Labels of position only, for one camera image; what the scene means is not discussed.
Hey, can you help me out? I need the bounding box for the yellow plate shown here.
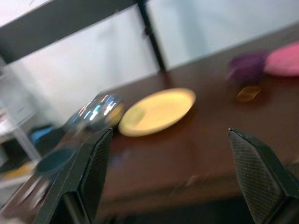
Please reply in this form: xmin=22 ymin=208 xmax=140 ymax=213
xmin=118 ymin=87 xmax=196 ymax=137

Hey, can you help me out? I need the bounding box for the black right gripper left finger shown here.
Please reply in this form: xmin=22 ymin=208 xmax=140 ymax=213
xmin=35 ymin=127 xmax=114 ymax=224

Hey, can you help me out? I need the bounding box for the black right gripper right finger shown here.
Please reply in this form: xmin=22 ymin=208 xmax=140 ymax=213
xmin=228 ymin=127 xmax=299 ymax=224

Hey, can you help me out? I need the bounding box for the light blue container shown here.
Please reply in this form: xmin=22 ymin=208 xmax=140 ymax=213
xmin=29 ymin=126 xmax=53 ymax=147

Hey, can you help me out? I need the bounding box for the small orange piece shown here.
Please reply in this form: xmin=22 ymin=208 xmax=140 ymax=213
xmin=235 ymin=85 xmax=262 ymax=102

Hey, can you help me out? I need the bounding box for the clear glass bowl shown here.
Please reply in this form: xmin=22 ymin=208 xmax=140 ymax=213
xmin=64 ymin=93 xmax=124 ymax=133

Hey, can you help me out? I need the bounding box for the black window frame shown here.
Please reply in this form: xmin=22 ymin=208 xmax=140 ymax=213
xmin=0 ymin=0 xmax=167 ymax=71

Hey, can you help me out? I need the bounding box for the pink plate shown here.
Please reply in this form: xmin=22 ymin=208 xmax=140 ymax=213
xmin=263 ymin=43 xmax=299 ymax=77

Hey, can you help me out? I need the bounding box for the dark blue bowl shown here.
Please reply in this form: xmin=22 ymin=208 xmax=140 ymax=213
xmin=35 ymin=147 xmax=77 ymax=176

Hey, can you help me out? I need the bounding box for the purple bowl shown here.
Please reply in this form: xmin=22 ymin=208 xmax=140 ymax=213
xmin=226 ymin=52 xmax=269 ymax=84

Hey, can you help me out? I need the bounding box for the white shelf rack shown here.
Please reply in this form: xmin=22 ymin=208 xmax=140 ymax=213
xmin=0 ymin=56 xmax=42 ymax=178

